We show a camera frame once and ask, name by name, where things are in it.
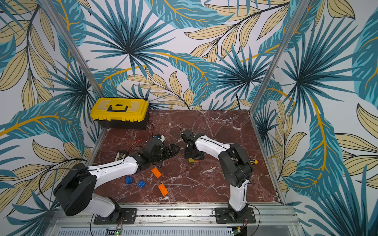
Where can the yellow black toolbox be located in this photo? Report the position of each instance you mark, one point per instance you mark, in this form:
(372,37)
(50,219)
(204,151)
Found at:
(121,113)

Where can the orange lego brick front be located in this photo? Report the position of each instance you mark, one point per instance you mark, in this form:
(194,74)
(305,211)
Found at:
(163,189)

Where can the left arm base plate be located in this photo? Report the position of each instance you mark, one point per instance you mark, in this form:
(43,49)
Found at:
(124,216)

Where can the aluminium corner post left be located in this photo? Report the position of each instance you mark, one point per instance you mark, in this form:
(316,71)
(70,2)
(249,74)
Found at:
(65,34)

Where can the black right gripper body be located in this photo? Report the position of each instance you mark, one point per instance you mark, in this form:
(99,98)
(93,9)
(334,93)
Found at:
(192,149)

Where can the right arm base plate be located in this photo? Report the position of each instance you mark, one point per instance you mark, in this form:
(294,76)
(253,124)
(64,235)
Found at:
(227,215)

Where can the aluminium corner post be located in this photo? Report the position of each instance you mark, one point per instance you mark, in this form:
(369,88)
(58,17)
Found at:
(279,52)
(65,34)

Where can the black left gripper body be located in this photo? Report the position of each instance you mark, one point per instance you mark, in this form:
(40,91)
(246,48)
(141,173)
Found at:
(163,154)

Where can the blue lego brick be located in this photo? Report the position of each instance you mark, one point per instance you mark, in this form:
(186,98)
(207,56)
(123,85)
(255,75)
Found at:
(141,184)
(129,180)

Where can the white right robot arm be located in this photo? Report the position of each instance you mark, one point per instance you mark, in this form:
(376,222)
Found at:
(235,164)

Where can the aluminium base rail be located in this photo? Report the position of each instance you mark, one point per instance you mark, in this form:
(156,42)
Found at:
(272,219)

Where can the orange lego brick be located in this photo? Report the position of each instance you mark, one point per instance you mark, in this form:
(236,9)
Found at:
(156,172)
(163,189)

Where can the aluminium corner post right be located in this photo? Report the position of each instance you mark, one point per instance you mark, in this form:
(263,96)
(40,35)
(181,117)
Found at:
(279,52)

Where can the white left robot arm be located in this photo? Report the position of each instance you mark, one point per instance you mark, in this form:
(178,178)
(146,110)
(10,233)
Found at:
(75,192)

